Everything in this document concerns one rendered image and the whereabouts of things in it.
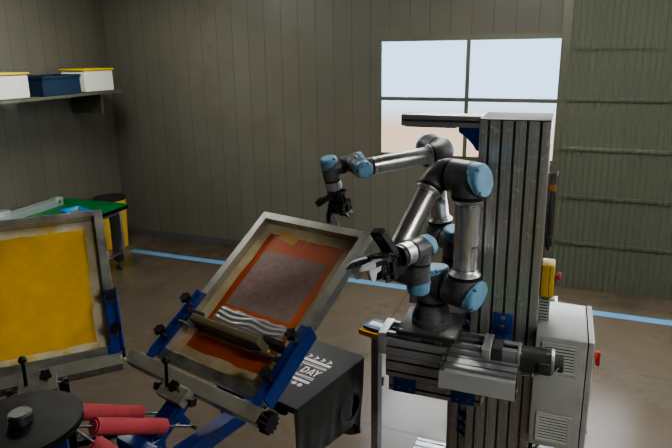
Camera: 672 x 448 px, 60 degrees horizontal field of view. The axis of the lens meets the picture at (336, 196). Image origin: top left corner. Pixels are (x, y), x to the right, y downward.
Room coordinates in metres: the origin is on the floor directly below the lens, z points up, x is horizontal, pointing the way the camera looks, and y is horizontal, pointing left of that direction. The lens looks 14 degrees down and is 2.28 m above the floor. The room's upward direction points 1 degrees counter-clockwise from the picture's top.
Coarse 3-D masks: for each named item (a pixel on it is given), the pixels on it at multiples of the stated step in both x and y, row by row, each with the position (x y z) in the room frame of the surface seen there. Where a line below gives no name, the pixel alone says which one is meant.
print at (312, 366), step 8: (304, 360) 2.31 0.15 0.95; (312, 360) 2.31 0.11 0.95; (320, 360) 2.31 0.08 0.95; (328, 360) 2.31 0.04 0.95; (304, 368) 2.25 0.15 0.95; (312, 368) 2.25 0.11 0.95; (320, 368) 2.24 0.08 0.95; (328, 368) 2.24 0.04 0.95; (296, 376) 2.18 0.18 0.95; (304, 376) 2.18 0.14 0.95; (312, 376) 2.18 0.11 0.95; (296, 384) 2.12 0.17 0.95; (304, 384) 2.12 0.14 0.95
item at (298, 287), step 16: (304, 256) 2.30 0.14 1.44; (320, 256) 2.27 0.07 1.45; (336, 256) 2.24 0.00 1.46; (288, 272) 2.25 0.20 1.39; (304, 272) 2.22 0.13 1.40; (320, 272) 2.19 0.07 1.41; (288, 288) 2.17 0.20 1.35; (304, 288) 2.14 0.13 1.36; (320, 288) 2.12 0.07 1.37; (272, 304) 2.12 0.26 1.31; (288, 304) 2.10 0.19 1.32; (304, 304) 2.07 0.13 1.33; (272, 320) 2.05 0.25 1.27; (288, 320) 2.03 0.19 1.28; (240, 352) 1.96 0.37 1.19; (272, 352) 1.92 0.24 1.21; (256, 368) 1.88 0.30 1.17
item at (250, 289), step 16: (272, 240) 2.45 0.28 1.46; (256, 256) 2.39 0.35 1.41; (272, 256) 2.36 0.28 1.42; (288, 256) 2.33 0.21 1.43; (256, 272) 2.31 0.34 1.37; (272, 272) 2.28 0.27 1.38; (240, 288) 2.25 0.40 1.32; (256, 288) 2.23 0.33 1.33; (272, 288) 2.20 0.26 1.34; (224, 304) 2.20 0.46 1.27; (240, 304) 2.18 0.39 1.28; (256, 304) 2.15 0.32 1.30; (192, 336) 2.11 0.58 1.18; (208, 336) 2.08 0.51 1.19; (208, 352) 2.01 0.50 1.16; (224, 352) 1.99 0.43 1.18
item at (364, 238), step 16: (256, 224) 2.53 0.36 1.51; (288, 224) 2.47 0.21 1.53; (304, 224) 2.42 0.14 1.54; (320, 224) 2.39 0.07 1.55; (352, 240) 2.28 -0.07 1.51; (368, 240) 2.24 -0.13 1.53; (240, 256) 2.41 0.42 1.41; (352, 256) 2.17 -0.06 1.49; (224, 272) 2.33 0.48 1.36; (208, 288) 2.27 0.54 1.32; (336, 288) 2.05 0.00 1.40; (320, 304) 2.00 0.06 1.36; (320, 320) 1.97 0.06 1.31; (176, 336) 2.10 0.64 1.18; (192, 368) 1.93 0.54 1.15; (208, 368) 1.90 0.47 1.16; (224, 384) 1.82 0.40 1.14; (240, 384) 1.80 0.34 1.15
